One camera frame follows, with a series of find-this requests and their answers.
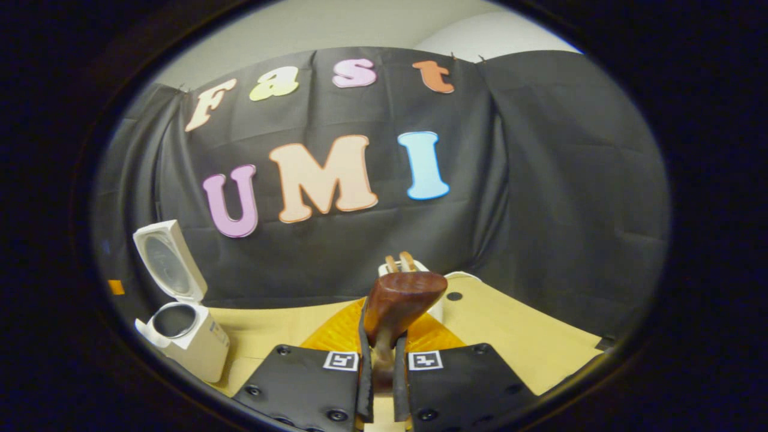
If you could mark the black backdrop cloth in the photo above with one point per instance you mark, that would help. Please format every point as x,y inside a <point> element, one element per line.
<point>540,180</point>

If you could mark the white toaster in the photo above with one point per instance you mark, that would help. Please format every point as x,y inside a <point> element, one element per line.
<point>422,266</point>

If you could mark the dark round table grommet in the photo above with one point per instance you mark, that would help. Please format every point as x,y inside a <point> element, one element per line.
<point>455,296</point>

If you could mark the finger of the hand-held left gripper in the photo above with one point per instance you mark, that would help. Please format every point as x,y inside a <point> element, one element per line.
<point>116,287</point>

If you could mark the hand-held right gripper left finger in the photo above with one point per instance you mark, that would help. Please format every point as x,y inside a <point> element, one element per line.
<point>365,396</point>

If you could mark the brown wooden spoon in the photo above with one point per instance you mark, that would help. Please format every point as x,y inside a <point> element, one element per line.
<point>402,300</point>

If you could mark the dark table clamp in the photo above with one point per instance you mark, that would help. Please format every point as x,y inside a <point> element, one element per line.
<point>607,343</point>

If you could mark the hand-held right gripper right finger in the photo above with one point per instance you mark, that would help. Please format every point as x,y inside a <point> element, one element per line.
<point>400,393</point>

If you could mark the brown bread slice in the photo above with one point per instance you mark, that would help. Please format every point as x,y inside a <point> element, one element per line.
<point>408,261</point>
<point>391,264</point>

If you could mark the white rice cooker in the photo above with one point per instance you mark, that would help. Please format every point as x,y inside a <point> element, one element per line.
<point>198,351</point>

